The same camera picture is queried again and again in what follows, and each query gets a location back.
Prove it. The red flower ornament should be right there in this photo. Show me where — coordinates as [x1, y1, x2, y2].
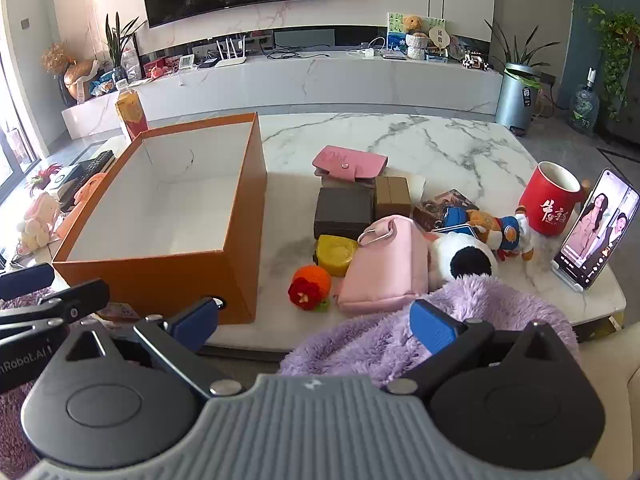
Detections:
[27, 164, 63, 196]

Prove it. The yellow soap bar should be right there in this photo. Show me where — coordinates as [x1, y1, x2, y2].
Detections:
[313, 234, 359, 277]

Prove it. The pink selfie stick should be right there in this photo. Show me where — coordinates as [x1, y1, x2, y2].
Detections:
[55, 172, 108, 241]

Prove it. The panda plush toy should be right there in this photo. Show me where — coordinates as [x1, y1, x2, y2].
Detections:
[429, 232, 500, 291]

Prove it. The long-leaf potted plant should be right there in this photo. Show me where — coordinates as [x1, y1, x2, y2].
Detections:
[102, 10, 146, 83]

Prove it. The drink bottle red label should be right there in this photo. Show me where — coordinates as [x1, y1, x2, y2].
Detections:
[115, 80, 150, 141]

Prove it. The white router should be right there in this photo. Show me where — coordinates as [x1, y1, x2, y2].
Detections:
[200, 36, 248, 68]

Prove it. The orange cardboard box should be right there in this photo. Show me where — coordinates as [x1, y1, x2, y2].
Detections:
[51, 112, 268, 326]

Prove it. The clear water jug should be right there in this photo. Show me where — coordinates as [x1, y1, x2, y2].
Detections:
[569, 67, 601, 136]

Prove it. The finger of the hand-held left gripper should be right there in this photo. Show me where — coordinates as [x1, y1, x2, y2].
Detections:
[0, 280, 111, 347]
[0, 262, 56, 302]

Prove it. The pink bunny plush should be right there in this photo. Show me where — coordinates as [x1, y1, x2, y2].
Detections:
[16, 192, 62, 256]

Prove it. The smartphone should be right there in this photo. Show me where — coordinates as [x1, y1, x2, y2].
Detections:
[551, 167, 633, 281]

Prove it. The beige sofa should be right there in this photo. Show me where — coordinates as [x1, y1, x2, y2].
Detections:
[570, 325, 640, 480]

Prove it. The orange crochet ball red flower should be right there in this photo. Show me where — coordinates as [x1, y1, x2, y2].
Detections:
[287, 265, 333, 312]

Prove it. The teddy bear picture frame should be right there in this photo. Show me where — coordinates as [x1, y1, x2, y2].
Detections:
[387, 11, 446, 59]

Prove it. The pink card wallet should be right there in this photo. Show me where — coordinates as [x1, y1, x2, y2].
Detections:
[312, 145, 389, 183]

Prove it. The purple fuzzy cloth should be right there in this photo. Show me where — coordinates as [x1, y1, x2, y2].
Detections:
[279, 275, 581, 388]

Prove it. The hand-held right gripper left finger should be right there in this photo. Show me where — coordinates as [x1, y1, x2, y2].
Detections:
[55, 297, 246, 401]

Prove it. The dark brown square box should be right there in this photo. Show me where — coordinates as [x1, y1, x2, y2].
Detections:
[314, 187, 375, 241]

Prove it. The small tan box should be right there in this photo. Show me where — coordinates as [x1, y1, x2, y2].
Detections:
[374, 176, 412, 221]

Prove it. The white phone stand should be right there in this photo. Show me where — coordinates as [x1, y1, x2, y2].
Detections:
[551, 259, 601, 292]

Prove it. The white marble television cabinet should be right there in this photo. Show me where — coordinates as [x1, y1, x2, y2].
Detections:
[61, 50, 503, 138]

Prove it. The red mug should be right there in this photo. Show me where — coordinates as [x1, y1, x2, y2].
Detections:
[517, 161, 592, 237]

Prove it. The dark brown small box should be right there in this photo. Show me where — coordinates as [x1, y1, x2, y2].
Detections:
[412, 189, 480, 233]

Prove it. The green climbing plant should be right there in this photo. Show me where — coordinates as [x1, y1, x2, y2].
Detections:
[582, 2, 640, 121]

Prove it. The plant in silver pot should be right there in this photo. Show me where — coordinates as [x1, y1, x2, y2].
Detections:
[484, 17, 561, 136]

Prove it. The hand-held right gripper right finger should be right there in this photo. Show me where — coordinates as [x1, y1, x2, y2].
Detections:
[382, 300, 581, 401]

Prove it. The dried flower bunch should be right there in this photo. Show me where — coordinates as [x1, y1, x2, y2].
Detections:
[40, 42, 71, 73]

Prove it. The black remote control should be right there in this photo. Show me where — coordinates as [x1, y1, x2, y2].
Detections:
[65, 150, 116, 186]

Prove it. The gold vase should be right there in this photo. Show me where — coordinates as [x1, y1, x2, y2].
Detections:
[64, 59, 101, 102]

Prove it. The pink pouch with carabiner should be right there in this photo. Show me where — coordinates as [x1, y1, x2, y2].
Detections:
[337, 215, 431, 316]

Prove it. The blue white card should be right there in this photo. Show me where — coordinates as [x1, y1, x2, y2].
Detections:
[432, 224, 481, 238]

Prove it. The duck plush toy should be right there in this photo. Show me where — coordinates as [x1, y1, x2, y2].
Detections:
[442, 205, 535, 263]

